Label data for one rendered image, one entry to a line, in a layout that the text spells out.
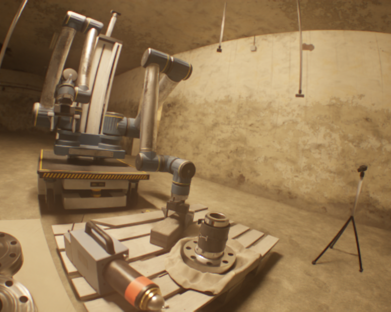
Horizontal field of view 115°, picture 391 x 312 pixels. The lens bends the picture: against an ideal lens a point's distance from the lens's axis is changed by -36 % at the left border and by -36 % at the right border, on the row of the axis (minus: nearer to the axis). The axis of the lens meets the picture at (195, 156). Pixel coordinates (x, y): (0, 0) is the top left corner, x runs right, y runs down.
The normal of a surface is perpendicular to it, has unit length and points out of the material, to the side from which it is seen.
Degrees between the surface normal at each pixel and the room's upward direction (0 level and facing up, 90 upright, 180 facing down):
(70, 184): 90
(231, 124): 90
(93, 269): 90
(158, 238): 90
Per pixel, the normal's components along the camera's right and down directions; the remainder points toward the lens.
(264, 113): -0.66, -0.06
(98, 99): 0.69, 0.16
